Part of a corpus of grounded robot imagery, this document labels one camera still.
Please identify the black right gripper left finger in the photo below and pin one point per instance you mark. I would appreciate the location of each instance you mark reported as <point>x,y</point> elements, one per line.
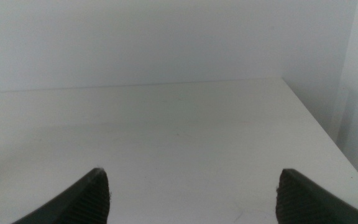
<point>85,202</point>

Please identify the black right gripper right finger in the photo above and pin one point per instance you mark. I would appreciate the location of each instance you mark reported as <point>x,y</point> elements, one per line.
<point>303,202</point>

